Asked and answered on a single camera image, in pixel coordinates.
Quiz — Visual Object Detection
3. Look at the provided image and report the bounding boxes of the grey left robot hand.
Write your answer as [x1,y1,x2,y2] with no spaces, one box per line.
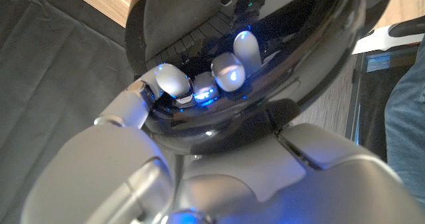
[19,30,425,224]

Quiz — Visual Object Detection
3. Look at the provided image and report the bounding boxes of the white floor board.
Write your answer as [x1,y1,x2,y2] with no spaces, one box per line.
[351,24,425,55]

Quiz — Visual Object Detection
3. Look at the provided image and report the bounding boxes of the black fabric backdrop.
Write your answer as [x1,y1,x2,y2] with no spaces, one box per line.
[0,0,135,224]

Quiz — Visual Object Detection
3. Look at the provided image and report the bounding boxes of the black glossy kettle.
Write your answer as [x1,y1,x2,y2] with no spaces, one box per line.
[124,0,398,156]

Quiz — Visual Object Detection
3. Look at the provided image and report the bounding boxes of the dark leather shoe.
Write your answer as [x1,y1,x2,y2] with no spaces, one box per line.
[387,15,425,38]

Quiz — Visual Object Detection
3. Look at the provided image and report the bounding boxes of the person leg in jeans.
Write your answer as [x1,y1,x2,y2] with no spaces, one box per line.
[384,34,425,201]

